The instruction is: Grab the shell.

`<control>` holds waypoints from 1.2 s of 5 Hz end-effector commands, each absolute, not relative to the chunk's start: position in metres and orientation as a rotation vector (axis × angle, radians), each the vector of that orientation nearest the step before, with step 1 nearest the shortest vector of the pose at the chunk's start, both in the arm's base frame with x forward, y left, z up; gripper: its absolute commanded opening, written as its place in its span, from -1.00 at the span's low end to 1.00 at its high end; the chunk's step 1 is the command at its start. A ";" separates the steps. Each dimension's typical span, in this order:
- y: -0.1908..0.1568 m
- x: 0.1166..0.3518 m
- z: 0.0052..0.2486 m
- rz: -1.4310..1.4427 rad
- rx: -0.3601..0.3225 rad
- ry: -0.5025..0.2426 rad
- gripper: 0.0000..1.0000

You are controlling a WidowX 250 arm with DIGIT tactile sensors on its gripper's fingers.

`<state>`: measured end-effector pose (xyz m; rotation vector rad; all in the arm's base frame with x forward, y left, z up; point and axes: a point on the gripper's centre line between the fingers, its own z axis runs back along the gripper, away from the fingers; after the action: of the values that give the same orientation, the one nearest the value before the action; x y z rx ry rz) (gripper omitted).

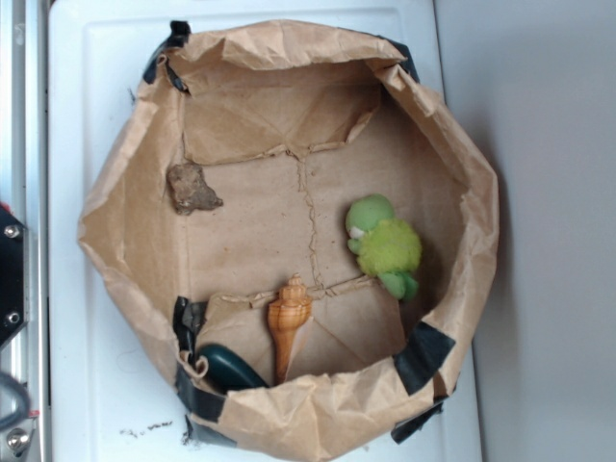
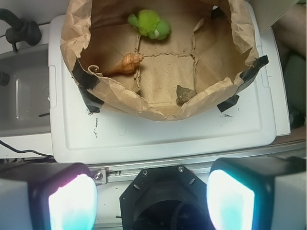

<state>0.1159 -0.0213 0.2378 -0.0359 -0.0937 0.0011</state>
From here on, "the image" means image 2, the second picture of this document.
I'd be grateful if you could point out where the black cable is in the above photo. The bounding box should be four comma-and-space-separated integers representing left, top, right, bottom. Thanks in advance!
0, 139, 55, 159

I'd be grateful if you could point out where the black tape strip right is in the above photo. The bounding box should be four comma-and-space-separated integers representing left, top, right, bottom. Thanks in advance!
236, 55, 269, 94

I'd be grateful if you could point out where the grey-brown rock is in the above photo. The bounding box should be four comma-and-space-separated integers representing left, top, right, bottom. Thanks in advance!
176, 85, 197, 105

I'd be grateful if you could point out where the crumpled brown paper bag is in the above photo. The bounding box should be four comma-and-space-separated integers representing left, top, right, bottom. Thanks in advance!
60, 0, 259, 121

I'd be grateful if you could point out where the black tape piece lower right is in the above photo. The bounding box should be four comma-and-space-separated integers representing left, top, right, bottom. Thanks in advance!
217, 94, 239, 112

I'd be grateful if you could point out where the aluminium rail with bracket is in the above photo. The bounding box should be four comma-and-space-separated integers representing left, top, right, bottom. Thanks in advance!
90, 141, 307, 185

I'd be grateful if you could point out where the dark grey toy faucet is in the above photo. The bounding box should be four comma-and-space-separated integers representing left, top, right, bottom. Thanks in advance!
0, 8, 42, 53

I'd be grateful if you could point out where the orange spiral sea shell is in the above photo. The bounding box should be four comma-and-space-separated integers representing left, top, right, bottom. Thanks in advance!
103, 53, 143, 76

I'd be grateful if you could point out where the black tape piece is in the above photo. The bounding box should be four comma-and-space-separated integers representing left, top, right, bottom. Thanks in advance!
211, 7, 225, 20
217, 94, 239, 112

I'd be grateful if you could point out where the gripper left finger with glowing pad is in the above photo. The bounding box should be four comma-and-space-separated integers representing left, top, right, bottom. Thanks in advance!
0, 163, 98, 230

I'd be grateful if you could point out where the white plastic tray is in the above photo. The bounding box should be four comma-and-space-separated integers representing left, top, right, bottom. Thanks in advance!
48, 3, 276, 164

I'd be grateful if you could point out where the black octagonal mount plate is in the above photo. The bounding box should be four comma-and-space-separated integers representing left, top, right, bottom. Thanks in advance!
119, 165, 215, 230

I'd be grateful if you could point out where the green plush toy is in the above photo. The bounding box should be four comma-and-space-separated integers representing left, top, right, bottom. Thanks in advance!
127, 9, 171, 40

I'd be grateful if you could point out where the black tape piece top right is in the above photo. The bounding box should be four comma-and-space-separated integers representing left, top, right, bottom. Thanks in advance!
211, 7, 225, 20

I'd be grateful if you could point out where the black tape strip left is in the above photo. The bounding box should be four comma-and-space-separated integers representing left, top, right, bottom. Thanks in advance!
72, 59, 104, 113

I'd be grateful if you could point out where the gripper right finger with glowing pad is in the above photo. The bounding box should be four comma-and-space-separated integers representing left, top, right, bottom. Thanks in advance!
207, 156, 307, 230

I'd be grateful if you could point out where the black tape strip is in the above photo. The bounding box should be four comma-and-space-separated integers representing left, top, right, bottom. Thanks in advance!
72, 59, 104, 113
236, 55, 269, 94

